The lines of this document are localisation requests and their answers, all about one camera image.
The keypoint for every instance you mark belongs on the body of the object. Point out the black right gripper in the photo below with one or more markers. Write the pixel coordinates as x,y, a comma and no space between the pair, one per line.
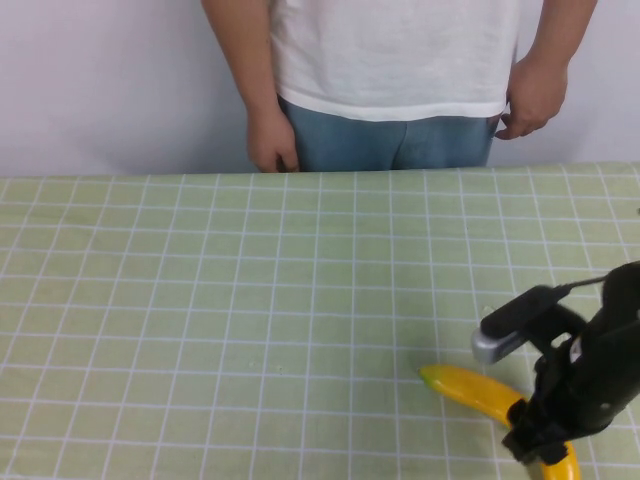
590,385

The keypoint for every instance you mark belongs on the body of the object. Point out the yellow plastic banana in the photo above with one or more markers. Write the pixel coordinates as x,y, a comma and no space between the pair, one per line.
470,387

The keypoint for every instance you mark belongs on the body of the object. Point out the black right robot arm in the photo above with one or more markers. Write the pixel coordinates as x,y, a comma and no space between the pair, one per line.
622,295

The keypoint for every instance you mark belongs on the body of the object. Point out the person's left forearm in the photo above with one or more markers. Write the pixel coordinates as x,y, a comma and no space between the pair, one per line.
560,30

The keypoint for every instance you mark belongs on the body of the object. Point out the person's right forearm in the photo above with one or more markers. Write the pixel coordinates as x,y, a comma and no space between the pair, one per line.
240,50

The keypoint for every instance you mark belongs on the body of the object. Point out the person's left hand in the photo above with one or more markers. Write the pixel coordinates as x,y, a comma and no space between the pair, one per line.
537,95

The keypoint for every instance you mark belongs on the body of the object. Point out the person's right hand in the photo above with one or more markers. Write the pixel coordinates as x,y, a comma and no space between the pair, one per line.
270,140

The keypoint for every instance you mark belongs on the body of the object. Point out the green checked tablecloth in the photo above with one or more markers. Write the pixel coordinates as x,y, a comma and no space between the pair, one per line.
250,300

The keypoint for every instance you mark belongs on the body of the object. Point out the blue jeans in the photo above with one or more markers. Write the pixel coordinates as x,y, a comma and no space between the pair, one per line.
360,145

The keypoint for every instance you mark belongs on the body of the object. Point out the white t-shirt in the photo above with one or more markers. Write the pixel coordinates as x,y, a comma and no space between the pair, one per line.
395,55

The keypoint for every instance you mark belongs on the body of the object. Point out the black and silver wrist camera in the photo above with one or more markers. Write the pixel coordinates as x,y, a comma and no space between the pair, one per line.
520,310

